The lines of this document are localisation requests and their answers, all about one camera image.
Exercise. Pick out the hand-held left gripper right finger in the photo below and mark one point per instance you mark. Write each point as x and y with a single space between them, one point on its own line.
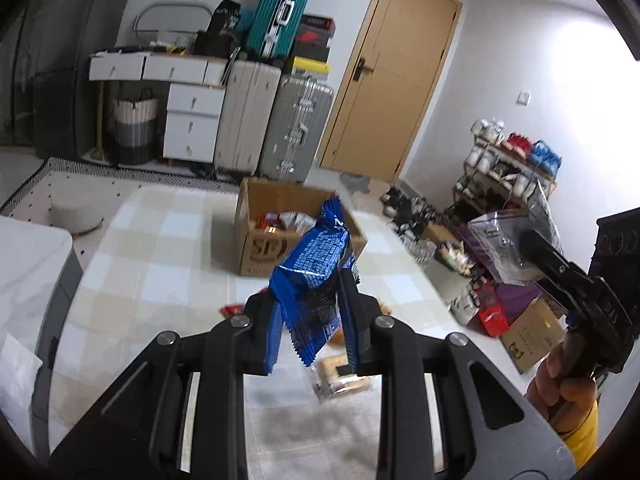
350 340

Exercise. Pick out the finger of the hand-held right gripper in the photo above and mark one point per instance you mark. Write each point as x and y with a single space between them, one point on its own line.
555 272

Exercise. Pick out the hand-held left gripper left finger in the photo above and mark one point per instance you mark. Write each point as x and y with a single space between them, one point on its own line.
274 340

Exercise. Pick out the beige bread packet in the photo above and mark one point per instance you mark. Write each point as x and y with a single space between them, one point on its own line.
330 385

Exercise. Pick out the red and orange snack packet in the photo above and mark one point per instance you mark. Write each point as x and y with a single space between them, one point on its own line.
232 311

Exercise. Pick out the brown cardboard box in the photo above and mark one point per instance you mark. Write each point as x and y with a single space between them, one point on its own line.
260 255

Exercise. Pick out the blue cookie packet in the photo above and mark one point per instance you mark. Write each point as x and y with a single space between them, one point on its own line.
315 260

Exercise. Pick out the small red snack packet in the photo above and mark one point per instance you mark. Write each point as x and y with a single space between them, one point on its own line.
266 221

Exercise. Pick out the person's right hand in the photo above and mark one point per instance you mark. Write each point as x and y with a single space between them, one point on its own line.
565 400

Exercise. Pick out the printed cardboard box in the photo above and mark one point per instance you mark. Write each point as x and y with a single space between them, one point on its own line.
530 340

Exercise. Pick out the red shopping bag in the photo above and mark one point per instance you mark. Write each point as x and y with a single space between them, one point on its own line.
492 315

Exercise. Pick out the white striped sneaker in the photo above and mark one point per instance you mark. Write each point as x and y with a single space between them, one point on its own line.
465 307

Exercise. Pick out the white trash bin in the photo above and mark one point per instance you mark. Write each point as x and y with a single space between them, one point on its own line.
450 260

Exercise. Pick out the shoe rack with shoes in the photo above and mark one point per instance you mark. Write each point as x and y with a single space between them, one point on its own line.
515 165

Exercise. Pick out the checkered tablecloth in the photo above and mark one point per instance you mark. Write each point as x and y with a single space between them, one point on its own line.
165 260

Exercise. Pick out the scattered shoes pile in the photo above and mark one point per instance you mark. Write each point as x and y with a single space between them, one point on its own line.
415 215

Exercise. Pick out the grey door mat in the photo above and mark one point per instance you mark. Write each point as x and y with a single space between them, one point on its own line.
354 183

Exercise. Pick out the silver suitcase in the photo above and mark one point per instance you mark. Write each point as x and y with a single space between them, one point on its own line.
295 130

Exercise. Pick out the beige suitcase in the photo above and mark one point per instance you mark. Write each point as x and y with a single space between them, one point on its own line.
245 120

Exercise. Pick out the white desk with drawers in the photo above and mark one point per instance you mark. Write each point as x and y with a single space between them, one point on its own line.
192 130

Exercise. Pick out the round grey stool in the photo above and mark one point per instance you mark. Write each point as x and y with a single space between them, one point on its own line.
75 215

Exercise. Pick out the woven laundry basket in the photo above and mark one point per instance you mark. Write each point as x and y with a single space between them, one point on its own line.
132 135

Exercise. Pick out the wooden door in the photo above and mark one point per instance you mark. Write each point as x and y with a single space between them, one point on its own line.
390 85

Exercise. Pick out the white marble side table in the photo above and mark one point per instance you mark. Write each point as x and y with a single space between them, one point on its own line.
30 270

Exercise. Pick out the yellow shoe box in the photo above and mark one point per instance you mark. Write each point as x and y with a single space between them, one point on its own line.
310 66

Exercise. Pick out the black and white rug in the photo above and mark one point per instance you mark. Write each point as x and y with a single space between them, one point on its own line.
30 195

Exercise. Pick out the plain black shoe box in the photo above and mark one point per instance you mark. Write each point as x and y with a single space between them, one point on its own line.
310 52

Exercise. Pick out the black tote box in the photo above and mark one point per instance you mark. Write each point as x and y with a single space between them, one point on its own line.
215 45

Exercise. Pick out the red and black shoe box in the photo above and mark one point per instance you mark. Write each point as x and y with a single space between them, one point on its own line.
312 36

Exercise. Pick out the white ribbed container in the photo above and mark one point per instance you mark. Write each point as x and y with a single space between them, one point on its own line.
182 41

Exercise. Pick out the black shoe box red label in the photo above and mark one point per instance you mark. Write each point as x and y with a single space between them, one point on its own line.
317 22

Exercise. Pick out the grey refrigerator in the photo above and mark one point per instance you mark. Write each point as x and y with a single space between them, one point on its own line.
75 85

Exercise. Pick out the teal suitcase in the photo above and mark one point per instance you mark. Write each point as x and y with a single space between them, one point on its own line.
265 15

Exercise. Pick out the black printed bag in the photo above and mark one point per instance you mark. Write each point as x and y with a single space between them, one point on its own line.
224 17

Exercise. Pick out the dark glass cabinet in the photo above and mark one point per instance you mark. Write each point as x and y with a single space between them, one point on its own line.
20 85

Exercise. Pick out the white light switch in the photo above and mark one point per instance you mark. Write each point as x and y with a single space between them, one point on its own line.
523 98

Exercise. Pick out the oval metal frame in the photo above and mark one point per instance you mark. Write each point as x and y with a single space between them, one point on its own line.
170 7

